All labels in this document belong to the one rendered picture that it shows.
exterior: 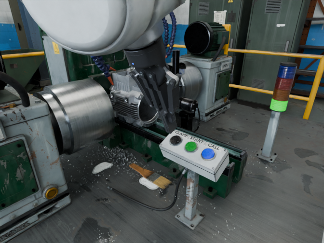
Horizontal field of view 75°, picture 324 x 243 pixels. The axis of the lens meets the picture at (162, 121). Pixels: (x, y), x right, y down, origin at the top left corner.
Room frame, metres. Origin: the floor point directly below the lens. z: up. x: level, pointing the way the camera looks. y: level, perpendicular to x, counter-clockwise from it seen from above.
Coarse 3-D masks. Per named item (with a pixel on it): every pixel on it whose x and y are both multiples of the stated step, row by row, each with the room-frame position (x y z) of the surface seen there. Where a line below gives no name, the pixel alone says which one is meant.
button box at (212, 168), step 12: (180, 132) 0.52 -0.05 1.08; (168, 144) 0.49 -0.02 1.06; (180, 144) 0.48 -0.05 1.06; (204, 144) 0.46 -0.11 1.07; (168, 156) 0.49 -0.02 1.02; (180, 156) 0.45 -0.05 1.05; (192, 156) 0.44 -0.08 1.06; (216, 156) 0.42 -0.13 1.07; (228, 156) 0.44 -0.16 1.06; (192, 168) 0.44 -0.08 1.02; (204, 168) 0.40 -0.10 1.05; (216, 168) 0.39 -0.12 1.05; (216, 180) 0.40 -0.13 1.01
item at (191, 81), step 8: (168, 64) 1.11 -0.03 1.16; (184, 64) 1.16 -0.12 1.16; (192, 64) 1.19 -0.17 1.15; (184, 72) 1.09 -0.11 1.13; (192, 72) 1.13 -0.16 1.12; (200, 72) 1.19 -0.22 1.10; (184, 80) 1.05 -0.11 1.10; (192, 80) 1.10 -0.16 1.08; (200, 80) 1.15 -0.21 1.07; (184, 88) 1.03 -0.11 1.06; (192, 88) 1.09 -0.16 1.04; (200, 88) 1.14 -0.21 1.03; (184, 96) 1.04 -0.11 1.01; (192, 96) 1.11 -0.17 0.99
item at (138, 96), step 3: (111, 87) 0.96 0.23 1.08; (114, 87) 0.96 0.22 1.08; (111, 90) 0.95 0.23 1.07; (114, 90) 0.96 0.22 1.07; (138, 93) 0.85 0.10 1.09; (135, 96) 0.84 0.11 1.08; (138, 96) 0.83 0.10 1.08; (141, 96) 0.84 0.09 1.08; (138, 99) 0.84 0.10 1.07; (159, 117) 0.93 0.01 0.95; (138, 120) 0.85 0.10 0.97; (138, 123) 0.83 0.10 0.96; (141, 123) 0.84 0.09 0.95; (141, 126) 0.84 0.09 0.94
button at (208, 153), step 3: (204, 150) 0.44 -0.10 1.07; (207, 150) 0.43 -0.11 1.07; (210, 150) 0.43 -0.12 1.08; (213, 150) 0.43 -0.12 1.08; (204, 153) 0.43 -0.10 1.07; (207, 153) 0.43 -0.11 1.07; (210, 153) 0.42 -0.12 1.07; (213, 153) 0.42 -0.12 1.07; (204, 156) 0.42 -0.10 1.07; (207, 156) 0.42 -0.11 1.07; (210, 156) 0.42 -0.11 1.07; (213, 156) 0.42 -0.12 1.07
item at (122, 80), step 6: (120, 72) 1.01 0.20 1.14; (126, 72) 1.04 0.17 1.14; (114, 78) 0.97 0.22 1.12; (120, 78) 0.94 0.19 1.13; (126, 78) 0.91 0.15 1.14; (132, 78) 0.92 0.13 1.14; (114, 84) 0.97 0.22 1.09; (120, 84) 0.95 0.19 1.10; (126, 84) 0.91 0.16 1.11; (132, 84) 0.91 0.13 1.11; (126, 90) 0.91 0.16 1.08
